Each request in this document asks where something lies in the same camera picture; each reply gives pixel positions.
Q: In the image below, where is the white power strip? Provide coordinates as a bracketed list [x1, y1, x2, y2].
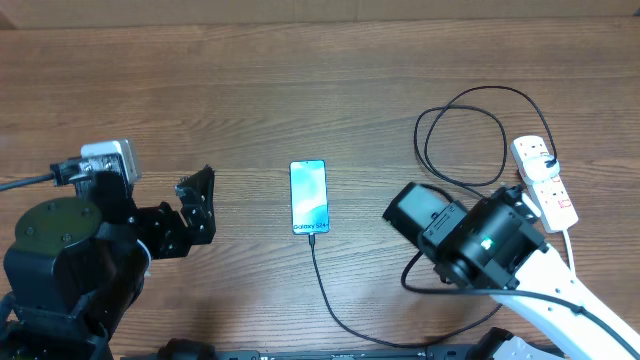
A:
[510, 135, 579, 233]

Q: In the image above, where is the black USB charging cable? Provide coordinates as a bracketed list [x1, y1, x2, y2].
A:
[307, 85, 560, 350]

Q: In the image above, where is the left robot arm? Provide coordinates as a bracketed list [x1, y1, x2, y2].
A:
[1, 166, 216, 359]

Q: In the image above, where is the cardboard backdrop panel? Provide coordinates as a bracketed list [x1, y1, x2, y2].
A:
[1, 0, 639, 30]

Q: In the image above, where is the blue Samsung Galaxy smartphone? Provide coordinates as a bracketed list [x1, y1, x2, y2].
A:
[289, 160, 330, 235]

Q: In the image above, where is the white power strip cord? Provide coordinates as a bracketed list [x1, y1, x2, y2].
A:
[562, 229, 577, 276]

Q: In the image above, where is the white charger adapter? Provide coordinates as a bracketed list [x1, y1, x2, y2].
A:
[521, 154, 560, 184]

